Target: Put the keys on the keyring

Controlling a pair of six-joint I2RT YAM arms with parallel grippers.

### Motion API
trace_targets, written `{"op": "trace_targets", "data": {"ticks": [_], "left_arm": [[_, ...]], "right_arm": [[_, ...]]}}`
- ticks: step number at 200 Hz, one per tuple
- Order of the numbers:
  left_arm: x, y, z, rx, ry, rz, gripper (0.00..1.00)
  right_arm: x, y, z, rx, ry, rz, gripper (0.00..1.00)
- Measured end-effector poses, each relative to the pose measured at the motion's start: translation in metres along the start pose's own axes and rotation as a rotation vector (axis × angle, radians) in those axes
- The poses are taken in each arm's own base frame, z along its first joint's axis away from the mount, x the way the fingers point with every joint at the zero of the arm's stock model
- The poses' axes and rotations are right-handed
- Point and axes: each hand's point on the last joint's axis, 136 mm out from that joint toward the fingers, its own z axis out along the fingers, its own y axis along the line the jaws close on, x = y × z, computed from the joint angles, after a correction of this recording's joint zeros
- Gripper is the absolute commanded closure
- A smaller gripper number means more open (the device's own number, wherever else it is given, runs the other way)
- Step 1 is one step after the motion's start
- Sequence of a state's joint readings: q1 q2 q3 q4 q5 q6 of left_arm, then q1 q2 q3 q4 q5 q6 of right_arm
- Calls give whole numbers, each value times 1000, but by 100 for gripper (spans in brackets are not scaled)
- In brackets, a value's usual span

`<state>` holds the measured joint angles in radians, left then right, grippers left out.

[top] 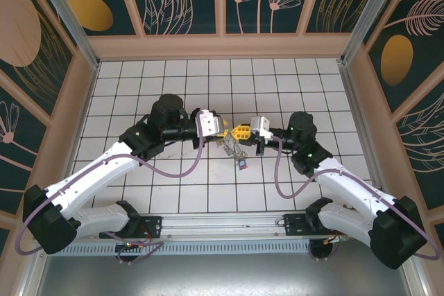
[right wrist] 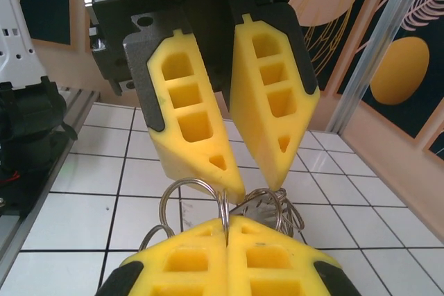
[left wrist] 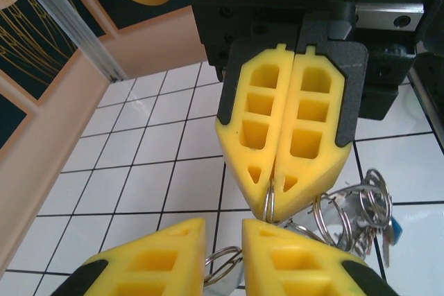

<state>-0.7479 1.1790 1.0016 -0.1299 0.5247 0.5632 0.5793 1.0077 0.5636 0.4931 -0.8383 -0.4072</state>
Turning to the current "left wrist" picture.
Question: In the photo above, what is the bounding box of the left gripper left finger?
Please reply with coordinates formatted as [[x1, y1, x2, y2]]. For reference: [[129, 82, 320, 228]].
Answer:
[[51, 218, 207, 296]]

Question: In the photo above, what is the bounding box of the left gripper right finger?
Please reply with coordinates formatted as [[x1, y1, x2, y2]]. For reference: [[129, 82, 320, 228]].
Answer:
[[241, 218, 402, 296]]

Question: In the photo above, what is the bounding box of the steel split ring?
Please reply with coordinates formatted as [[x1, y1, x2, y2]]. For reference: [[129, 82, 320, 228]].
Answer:
[[262, 180, 279, 224]]

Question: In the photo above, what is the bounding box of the key with blue tag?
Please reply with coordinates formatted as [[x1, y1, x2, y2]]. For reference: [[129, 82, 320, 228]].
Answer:
[[381, 218, 405, 245]]

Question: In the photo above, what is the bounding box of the long aluminium base rail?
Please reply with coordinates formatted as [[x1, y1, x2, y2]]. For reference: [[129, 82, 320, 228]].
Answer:
[[407, 51, 444, 134]]

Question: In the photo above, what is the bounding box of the aluminium frame post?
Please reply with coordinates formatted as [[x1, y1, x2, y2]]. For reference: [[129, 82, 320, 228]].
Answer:
[[19, 0, 128, 84]]

